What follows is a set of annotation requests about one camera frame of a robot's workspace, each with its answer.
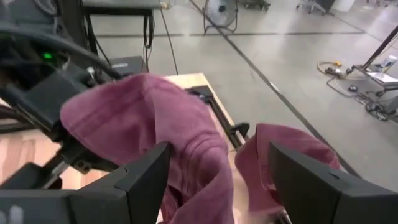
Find black tripod stand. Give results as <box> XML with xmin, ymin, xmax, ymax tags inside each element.
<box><xmin>353</xmin><ymin>24</ymin><xmax>398</xmax><ymax>94</ymax></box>

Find yellow cable coil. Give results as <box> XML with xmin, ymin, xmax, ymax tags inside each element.
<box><xmin>316</xmin><ymin>60</ymin><xmax>343</xmax><ymax>75</ymax></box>

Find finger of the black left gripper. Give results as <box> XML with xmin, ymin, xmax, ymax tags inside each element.
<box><xmin>0</xmin><ymin>139</ymin><xmax>121</xmax><ymax>190</ymax></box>

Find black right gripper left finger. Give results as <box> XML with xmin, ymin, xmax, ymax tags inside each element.
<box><xmin>70</xmin><ymin>141</ymin><xmax>171</xmax><ymax>224</ymax></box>

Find dark side table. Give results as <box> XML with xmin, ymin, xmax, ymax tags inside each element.
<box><xmin>58</xmin><ymin>0</ymin><xmax>164</xmax><ymax>54</ymax></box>

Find round metal floor fan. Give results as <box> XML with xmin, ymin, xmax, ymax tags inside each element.
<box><xmin>203</xmin><ymin>0</ymin><xmax>239</xmax><ymax>34</ymax></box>

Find white bottle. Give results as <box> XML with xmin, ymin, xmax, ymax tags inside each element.
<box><xmin>381</xmin><ymin>55</ymin><xmax>398</xmax><ymax>72</ymax></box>

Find thin black cable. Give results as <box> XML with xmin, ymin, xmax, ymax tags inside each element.
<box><xmin>160</xmin><ymin>9</ymin><xmax>180</xmax><ymax>75</ymax></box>

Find maroon baseball cap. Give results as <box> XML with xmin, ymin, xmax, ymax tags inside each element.
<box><xmin>60</xmin><ymin>73</ymin><xmax>236</xmax><ymax>224</ymax></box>
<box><xmin>234</xmin><ymin>123</ymin><xmax>341</xmax><ymax>218</ymax></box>

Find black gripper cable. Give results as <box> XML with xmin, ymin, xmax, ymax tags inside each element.
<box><xmin>0</xmin><ymin>24</ymin><xmax>124</xmax><ymax>79</ymax></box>

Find black floor cable tangle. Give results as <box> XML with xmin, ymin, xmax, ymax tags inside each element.
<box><xmin>326</xmin><ymin>77</ymin><xmax>398</xmax><ymax>123</ymax></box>

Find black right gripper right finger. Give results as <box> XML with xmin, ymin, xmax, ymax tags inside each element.
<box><xmin>269</xmin><ymin>141</ymin><xmax>398</xmax><ymax>224</ymax></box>

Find office chair base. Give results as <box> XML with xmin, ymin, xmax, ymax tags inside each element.
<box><xmin>297</xmin><ymin>0</ymin><xmax>335</xmax><ymax>15</ymax></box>

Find black electronics box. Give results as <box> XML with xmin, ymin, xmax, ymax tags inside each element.
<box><xmin>108</xmin><ymin>55</ymin><xmax>147</xmax><ymax>77</ymax></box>

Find black aluminium table frame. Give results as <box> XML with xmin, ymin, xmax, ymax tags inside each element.
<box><xmin>185</xmin><ymin>85</ymin><xmax>250</xmax><ymax>150</ymax></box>

